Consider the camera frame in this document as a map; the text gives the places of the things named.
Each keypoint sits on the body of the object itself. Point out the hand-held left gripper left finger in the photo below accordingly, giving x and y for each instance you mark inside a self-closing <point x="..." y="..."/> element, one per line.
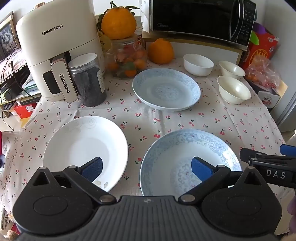
<point x="92" y="169"/>

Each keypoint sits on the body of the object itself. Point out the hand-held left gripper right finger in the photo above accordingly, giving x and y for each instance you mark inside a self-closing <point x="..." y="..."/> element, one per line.
<point x="202" y="169"/>

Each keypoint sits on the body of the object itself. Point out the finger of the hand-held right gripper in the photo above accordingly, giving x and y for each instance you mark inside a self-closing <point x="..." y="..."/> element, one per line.
<point x="245" y="154"/>
<point x="288" y="149"/>

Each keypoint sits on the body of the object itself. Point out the white plate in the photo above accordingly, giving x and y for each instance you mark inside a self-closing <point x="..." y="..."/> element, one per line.
<point x="85" y="141"/>

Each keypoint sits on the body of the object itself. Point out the blue patterned plate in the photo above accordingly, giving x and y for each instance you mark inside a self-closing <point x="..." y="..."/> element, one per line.
<point x="166" y="89"/>
<point x="175" y="153"/>

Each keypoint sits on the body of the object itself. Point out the cream bowl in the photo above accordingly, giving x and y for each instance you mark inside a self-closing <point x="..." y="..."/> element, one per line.
<point x="234" y="90"/>
<point x="231" y="69"/>

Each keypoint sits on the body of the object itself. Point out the white bowl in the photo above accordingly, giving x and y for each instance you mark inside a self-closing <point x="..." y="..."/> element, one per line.
<point x="198" y="66"/>

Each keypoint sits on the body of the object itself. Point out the white refrigerator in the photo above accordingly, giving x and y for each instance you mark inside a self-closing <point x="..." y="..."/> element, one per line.
<point x="289" y="111"/>

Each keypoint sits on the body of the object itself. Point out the white carton red print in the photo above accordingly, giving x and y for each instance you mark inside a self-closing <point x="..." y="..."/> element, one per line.
<point x="270" y="99"/>

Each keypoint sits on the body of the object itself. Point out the cherry print tablecloth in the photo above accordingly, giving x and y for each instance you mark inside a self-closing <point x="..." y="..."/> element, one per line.
<point x="143" y="125"/>

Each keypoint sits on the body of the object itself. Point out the clear bag orange snacks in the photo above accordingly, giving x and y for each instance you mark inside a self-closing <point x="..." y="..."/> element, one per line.
<point x="261" y="71"/>

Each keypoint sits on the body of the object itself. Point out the plastic jar dark contents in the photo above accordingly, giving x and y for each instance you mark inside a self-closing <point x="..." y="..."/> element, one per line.
<point x="90" y="85"/>

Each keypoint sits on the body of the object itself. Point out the red flat box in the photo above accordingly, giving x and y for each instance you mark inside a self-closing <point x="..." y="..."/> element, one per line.
<point x="25" y="109"/>

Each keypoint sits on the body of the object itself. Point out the red printed box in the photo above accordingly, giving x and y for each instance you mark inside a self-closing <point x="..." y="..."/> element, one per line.
<point x="266" y="46"/>

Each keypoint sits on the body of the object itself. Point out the white wooden stand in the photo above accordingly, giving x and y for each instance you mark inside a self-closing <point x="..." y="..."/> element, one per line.
<point x="208" y="49"/>

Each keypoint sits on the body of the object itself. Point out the black electronic box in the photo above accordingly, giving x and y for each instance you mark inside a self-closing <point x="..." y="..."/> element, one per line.
<point x="9" y="90"/>

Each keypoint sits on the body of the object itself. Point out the glass jar with fruit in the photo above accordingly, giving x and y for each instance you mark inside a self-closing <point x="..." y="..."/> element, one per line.
<point x="129" y="60"/>

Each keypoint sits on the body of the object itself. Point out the green purple plastic toy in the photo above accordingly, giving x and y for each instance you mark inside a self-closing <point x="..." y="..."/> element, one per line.
<point x="257" y="34"/>

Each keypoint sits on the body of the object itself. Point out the orange with stem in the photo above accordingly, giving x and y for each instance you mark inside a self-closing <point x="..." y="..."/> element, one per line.
<point x="160" y="52"/>

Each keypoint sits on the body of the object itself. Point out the white lace cloth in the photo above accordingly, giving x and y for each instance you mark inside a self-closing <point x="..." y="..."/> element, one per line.
<point x="16" y="60"/>

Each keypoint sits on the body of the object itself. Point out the cream air fryer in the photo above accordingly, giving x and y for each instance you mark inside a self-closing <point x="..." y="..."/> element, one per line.
<point x="57" y="34"/>

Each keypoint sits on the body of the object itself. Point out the large orange with leaves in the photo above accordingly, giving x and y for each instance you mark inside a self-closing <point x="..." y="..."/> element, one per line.
<point x="118" y="23"/>

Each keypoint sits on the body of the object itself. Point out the black microwave oven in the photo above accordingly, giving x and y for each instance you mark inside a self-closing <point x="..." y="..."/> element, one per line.
<point x="192" y="16"/>

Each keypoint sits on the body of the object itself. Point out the stack of white tubs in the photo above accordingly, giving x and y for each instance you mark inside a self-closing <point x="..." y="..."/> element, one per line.
<point x="138" y="26"/>

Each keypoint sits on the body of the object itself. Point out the framed cat picture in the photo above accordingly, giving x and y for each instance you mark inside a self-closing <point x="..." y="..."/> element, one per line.
<point x="7" y="37"/>

